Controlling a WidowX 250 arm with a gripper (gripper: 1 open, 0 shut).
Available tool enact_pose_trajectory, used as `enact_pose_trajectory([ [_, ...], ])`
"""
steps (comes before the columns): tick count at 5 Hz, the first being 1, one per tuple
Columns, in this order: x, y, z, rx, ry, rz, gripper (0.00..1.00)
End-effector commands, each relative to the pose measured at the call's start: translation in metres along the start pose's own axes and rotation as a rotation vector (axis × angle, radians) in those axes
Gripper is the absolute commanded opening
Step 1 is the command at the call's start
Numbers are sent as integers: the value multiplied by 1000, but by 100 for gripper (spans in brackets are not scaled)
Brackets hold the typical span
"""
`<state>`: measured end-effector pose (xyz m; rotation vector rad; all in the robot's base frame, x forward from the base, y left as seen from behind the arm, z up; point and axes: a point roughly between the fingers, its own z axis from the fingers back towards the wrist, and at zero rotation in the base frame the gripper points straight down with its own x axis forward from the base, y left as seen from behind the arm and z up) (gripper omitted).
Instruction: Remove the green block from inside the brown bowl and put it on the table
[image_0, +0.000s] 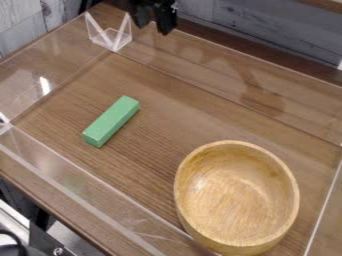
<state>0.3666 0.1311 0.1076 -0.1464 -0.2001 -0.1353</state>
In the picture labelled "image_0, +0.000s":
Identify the green rectangular block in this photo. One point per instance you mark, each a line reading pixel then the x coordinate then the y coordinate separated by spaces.
pixel 112 121

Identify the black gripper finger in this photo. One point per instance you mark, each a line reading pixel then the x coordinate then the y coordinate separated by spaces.
pixel 141 12
pixel 166 16

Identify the brown wooden bowl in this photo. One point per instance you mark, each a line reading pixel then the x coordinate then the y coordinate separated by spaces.
pixel 237 197

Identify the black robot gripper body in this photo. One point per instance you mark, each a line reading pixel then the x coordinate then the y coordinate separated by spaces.
pixel 154 2

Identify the clear acrylic corner bracket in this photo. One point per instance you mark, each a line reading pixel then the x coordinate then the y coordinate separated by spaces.
pixel 110 38

